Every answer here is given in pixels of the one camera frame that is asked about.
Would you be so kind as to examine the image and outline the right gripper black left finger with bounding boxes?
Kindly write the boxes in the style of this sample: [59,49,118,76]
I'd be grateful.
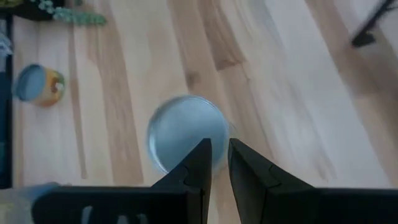
[30,138,213,224]

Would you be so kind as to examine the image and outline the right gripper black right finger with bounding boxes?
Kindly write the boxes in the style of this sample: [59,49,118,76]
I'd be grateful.
[227,138,398,224]

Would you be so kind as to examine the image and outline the green polka dot can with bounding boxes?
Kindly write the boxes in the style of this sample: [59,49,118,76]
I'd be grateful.
[146,95,233,175]

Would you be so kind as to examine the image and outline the trailing succulent dark pot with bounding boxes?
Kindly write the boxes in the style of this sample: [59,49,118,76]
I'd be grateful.
[0,0,108,27]

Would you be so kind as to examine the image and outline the wooden shelf black legs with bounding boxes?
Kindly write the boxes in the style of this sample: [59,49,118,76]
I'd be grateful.
[350,0,398,49]

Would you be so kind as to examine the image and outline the short can orange label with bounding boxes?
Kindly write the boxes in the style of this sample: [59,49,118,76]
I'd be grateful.
[14,63,67,108]

